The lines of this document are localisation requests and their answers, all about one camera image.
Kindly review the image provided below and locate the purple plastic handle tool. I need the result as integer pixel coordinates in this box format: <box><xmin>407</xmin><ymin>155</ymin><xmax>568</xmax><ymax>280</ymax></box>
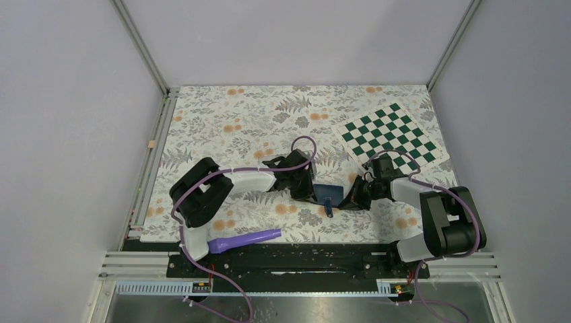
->
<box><xmin>207</xmin><ymin>229</ymin><xmax>281</xmax><ymax>254</ymax></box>

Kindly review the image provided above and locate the purple cable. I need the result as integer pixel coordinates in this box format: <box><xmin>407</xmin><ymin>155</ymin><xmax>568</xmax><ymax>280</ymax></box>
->
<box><xmin>171</xmin><ymin>135</ymin><xmax>318</xmax><ymax>323</ymax></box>
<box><xmin>363</xmin><ymin>149</ymin><xmax>483</xmax><ymax>323</ymax></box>

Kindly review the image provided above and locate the green white checkerboard mat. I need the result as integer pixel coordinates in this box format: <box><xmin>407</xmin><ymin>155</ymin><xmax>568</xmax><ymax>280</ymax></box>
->
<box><xmin>332</xmin><ymin>102</ymin><xmax>449</xmax><ymax>174</ymax></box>

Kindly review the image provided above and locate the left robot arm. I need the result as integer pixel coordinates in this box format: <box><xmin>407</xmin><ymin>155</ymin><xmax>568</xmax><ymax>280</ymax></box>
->
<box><xmin>169</xmin><ymin>149</ymin><xmax>317</xmax><ymax>277</ymax></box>

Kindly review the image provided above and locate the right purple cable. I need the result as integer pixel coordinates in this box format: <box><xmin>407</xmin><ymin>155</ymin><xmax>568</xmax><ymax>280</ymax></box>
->
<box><xmin>363</xmin><ymin>149</ymin><xmax>483</xmax><ymax>323</ymax></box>

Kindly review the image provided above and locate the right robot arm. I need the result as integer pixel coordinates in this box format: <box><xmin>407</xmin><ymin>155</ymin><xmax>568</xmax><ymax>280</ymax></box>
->
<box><xmin>338</xmin><ymin>151</ymin><xmax>487</xmax><ymax>277</ymax></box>

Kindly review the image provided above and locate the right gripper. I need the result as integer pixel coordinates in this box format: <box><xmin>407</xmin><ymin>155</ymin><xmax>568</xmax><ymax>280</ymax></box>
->
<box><xmin>337</xmin><ymin>175</ymin><xmax>384</xmax><ymax>211</ymax></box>

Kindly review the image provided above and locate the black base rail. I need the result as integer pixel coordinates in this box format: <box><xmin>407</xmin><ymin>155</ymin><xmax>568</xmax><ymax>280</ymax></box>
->
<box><xmin>123</xmin><ymin>240</ymin><xmax>477</xmax><ymax>295</ymax></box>

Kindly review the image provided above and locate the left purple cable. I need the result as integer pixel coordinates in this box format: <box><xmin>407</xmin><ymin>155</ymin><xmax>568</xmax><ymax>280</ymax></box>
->
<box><xmin>171</xmin><ymin>135</ymin><xmax>318</xmax><ymax>323</ymax></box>

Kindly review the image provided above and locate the navy blue card holder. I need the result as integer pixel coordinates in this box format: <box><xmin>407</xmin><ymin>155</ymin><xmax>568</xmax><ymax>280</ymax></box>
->
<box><xmin>313</xmin><ymin>184</ymin><xmax>344</xmax><ymax>218</ymax></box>

